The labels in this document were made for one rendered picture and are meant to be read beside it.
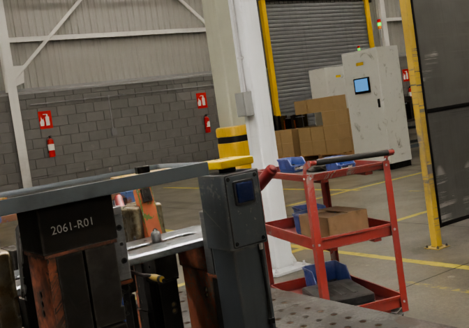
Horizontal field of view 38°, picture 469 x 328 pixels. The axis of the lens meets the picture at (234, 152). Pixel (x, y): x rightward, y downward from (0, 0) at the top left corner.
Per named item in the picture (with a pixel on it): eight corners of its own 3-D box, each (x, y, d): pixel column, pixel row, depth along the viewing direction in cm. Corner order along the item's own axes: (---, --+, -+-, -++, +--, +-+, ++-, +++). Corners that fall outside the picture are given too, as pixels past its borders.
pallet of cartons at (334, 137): (366, 154, 1463) (358, 92, 1456) (340, 160, 1415) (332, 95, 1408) (326, 156, 1559) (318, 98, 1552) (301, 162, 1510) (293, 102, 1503)
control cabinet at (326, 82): (337, 157, 1503) (322, 47, 1490) (320, 158, 1546) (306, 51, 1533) (384, 146, 1600) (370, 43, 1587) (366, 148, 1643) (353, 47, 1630)
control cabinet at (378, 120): (355, 171, 1159) (336, 28, 1146) (377, 165, 1190) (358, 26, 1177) (391, 169, 1094) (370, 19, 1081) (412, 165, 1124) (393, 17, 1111)
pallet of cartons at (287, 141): (320, 157, 1574) (316, 125, 1570) (295, 162, 1526) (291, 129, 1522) (285, 158, 1669) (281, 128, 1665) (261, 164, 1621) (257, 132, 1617)
